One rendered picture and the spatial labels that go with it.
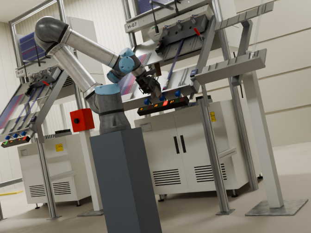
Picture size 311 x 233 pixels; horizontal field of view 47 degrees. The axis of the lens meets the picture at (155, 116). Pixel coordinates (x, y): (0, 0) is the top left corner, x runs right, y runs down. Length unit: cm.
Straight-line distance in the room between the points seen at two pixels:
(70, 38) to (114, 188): 71
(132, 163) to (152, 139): 95
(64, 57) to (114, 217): 80
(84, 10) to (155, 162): 406
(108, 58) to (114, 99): 20
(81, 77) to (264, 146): 99
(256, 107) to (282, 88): 285
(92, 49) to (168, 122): 95
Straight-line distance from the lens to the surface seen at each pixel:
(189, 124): 237
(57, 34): 170
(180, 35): 247
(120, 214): 166
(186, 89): 202
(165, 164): 252
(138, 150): 167
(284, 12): 485
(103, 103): 165
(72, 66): 180
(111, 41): 581
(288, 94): 474
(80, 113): 270
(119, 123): 164
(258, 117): 191
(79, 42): 171
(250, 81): 191
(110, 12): 589
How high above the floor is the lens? 53
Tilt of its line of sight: 2 degrees up
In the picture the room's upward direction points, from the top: 11 degrees counter-clockwise
